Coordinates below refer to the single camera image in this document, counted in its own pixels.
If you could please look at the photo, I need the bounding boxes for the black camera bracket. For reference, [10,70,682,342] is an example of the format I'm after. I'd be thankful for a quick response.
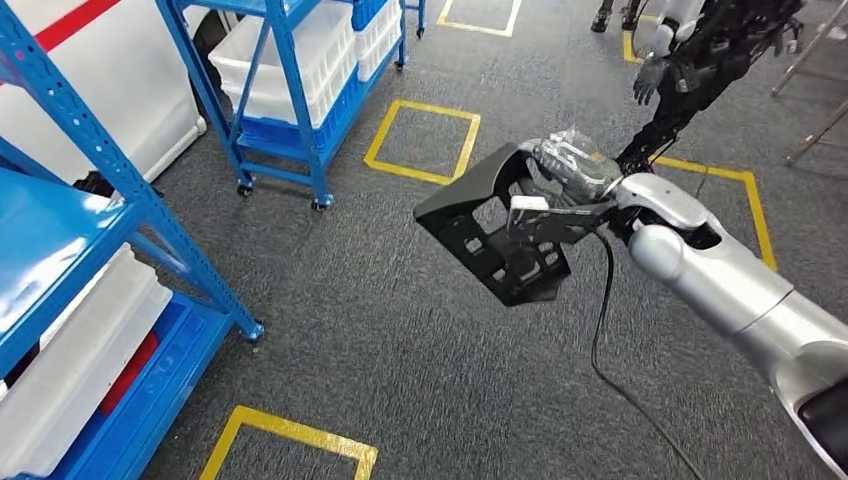
[506,198,623,248]

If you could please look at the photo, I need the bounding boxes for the black plastic plate frame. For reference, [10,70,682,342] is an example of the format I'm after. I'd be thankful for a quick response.
[411,141,575,309]

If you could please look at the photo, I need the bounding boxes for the thick black cable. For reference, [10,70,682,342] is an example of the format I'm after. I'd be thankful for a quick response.
[588,227,709,480]

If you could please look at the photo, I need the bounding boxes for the steel frame table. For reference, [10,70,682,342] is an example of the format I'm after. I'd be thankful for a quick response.
[770,0,848,168]

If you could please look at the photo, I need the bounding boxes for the black humanoid robot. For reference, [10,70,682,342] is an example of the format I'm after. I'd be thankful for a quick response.
[622,0,808,175]

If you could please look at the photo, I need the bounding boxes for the blue wheeled shelf rack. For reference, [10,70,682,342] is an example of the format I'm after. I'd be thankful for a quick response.
[155,0,427,213]

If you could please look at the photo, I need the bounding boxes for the white car, red stripe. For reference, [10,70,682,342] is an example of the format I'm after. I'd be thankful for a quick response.
[0,0,210,187]

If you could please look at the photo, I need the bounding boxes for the blue steel shelf rack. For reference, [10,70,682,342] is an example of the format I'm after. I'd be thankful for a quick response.
[0,0,268,480]

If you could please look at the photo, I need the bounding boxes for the red item in bin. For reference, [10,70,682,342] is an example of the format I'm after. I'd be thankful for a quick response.
[97,331,162,417]

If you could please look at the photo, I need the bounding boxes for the black stand legs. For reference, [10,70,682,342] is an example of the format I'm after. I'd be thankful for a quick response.
[589,0,643,34]

